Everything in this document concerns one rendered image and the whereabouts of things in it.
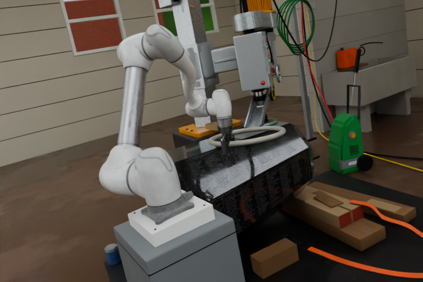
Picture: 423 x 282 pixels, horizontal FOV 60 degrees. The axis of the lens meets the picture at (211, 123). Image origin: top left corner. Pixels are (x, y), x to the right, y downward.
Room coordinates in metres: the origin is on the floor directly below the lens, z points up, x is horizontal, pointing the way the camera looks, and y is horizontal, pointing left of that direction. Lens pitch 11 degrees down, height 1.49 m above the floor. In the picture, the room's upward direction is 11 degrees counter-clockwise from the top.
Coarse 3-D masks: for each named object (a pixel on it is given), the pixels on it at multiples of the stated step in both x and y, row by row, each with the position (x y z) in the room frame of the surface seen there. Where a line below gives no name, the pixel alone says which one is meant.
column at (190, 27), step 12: (180, 0) 3.41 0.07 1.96; (192, 0) 3.42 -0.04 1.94; (180, 12) 3.43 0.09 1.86; (192, 12) 3.40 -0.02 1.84; (180, 24) 3.44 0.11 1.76; (192, 24) 3.37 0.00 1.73; (180, 36) 3.46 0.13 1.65; (192, 36) 3.38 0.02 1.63; (204, 36) 3.49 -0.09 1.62; (204, 96) 3.38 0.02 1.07; (204, 120) 3.41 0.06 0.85; (216, 120) 3.44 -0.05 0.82
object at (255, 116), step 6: (270, 90) 3.02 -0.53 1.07; (252, 96) 2.89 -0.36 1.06; (252, 102) 2.81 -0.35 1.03; (264, 102) 2.73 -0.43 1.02; (252, 108) 2.77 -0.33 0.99; (258, 108) 2.76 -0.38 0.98; (264, 108) 2.64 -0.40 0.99; (252, 114) 2.69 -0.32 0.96; (258, 114) 2.67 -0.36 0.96; (264, 114) 2.60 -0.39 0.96; (246, 120) 2.53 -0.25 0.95; (252, 120) 2.60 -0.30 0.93; (258, 120) 2.58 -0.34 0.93; (246, 126) 2.48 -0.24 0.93; (252, 126) 2.52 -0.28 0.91; (258, 126) 2.50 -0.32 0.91; (246, 132) 2.47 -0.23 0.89
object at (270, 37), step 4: (268, 32) 3.32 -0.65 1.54; (272, 32) 3.45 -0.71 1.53; (268, 36) 3.23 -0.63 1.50; (272, 36) 3.32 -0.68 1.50; (268, 40) 3.18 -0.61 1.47; (272, 40) 3.27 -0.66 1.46; (268, 44) 2.86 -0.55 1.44; (272, 44) 3.24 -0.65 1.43; (268, 48) 3.10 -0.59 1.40; (272, 48) 3.20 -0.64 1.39; (272, 52) 3.16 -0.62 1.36; (272, 56) 2.96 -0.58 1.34; (272, 60) 3.00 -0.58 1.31; (272, 64) 3.06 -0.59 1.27; (272, 68) 3.03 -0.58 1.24; (272, 72) 2.99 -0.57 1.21; (272, 88) 2.99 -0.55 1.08; (252, 92) 3.05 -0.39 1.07
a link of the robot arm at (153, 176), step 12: (144, 156) 1.43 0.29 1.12; (156, 156) 1.42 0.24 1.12; (168, 156) 1.46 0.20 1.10; (132, 168) 1.46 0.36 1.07; (144, 168) 1.40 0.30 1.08; (156, 168) 1.40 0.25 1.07; (168, 168) 1.42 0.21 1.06; (132, 180) 1.44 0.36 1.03; (144, 180) 1.40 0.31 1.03; (156, 180) 1.39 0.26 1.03; (168, 180) 1.40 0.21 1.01; (144, 192) 1.42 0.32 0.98; (156, 192) 1.39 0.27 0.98; (168, 192) 1.40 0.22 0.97; (180, 192) 1.45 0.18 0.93; (156, 204) 1.40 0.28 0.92
